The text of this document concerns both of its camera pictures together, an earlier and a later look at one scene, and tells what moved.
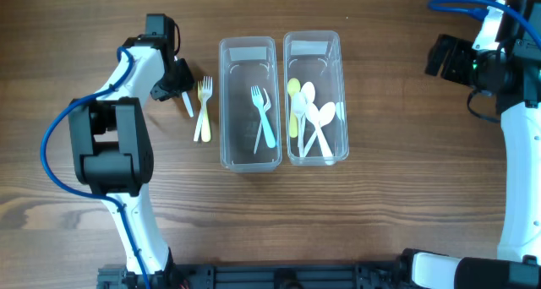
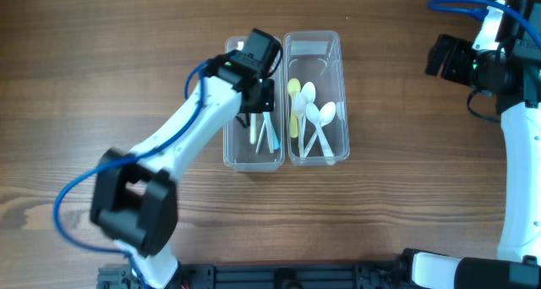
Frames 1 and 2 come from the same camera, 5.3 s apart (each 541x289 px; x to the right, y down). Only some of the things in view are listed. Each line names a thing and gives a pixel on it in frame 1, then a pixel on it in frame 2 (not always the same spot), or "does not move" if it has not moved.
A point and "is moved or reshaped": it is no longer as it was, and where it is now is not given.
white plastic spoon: x=308 y=90 does not move
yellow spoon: x=293 y=86 does not move
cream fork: x=206 y=92 is moved or reshaped
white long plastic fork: x=188 y=104 is moved or reshaped
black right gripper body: x=453 y=62 does not move
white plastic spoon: x=325 y=117 does not move
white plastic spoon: x=313 y=116 does not move
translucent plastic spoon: x=299 y=102 does not move
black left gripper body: x=177 y=81 → x=262 y=96
